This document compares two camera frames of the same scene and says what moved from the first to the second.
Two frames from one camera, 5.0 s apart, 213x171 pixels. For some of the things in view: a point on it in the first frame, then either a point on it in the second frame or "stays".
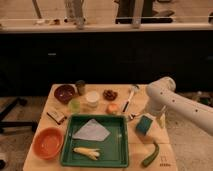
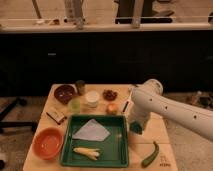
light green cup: [75, 105] stays
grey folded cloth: [92, 130] stays
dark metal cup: [80, 86] stays
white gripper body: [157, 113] to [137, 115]
